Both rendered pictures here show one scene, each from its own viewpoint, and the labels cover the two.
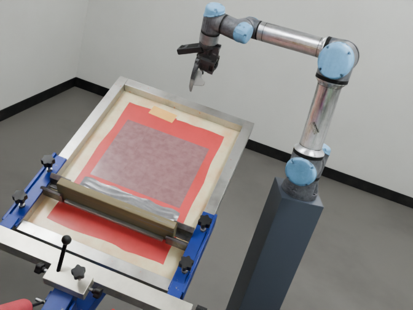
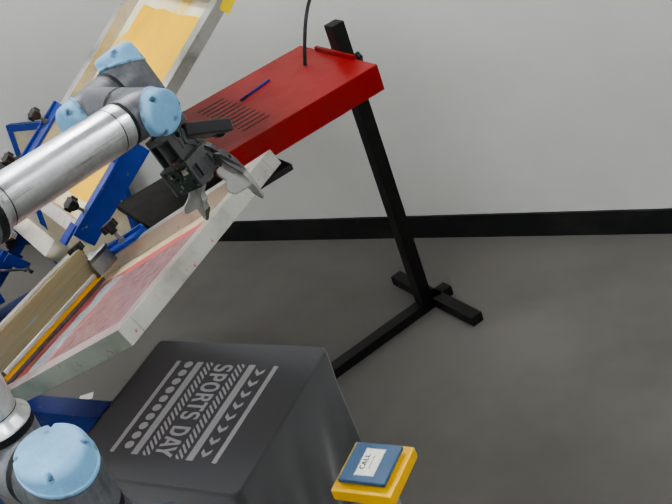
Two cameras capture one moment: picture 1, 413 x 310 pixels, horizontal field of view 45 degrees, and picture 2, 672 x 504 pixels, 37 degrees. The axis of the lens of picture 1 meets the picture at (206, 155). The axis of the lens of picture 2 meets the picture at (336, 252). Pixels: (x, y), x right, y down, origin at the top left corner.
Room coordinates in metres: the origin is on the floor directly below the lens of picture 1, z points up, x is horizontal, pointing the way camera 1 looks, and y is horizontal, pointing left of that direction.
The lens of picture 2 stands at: (2.89, -1.29, 2.31)
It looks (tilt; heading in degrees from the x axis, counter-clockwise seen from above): 31 degrees down; 117
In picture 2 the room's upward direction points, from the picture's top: 20 degrees counter-clockwise
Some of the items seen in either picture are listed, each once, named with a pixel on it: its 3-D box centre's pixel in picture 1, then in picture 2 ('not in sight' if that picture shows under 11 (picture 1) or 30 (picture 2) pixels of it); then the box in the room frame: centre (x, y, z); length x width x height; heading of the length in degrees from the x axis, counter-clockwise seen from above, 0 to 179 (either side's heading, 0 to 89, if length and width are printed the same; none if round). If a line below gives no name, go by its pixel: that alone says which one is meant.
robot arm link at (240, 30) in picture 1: (238, 29); (98, 110); (1.91, 0.02, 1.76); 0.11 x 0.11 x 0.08; 71
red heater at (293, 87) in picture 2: not in sight; (267, 108); (1.46, 1.45, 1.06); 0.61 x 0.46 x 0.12; 52
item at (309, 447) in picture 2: not in sight; (311, 484); (1.91, 0.15, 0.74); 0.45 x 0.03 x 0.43; 82
